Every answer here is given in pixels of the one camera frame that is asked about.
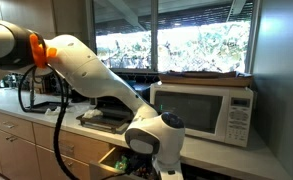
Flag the wooden drawer with snacks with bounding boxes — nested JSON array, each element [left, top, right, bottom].
[[89, 146, 160, 180]]

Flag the wide wooden drawer front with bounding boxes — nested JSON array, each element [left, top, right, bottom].
[[32, 122, 116, 165]]

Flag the narrow wooden drawer front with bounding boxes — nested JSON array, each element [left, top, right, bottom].
[[0, 109, 36, 143]]

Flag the crumpled white cloth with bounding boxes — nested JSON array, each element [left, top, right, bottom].
[[82, 108, 105, 119]]

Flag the white microwave oven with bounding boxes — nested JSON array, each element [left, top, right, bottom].
[[149, 81, 255, 148]]

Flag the wooden serving tray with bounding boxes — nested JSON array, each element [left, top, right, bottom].
[[158, 70, 254, 88]]

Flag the large kitchen window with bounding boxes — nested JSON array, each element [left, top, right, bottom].
[[92, 0, 262, 75]]

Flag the green snack packet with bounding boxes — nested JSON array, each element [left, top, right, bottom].
[[115, 155, 130, 172]]

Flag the crumpled white paper towel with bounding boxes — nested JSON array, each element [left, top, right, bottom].
[[44, 105, 87, 117]]

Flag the wooden base cabinet door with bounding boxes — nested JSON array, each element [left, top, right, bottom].
[[65, 156, 93, 180], [11, 134, 42, 180], [35, 146, 69, 180], [0, 124, 14, 180]]

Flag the steel bar drawer handle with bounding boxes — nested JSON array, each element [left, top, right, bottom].
[[57, 141, 76, 152], [2, 121, 17, 130]]

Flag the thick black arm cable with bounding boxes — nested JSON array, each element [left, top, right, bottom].
[[51, 64, 84, 180]]

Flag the orange cable clip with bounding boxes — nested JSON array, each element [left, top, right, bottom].
[[29, 33, 58, 69]]

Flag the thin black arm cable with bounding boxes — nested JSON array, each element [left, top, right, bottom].
[[17, 64, 39, 114]]

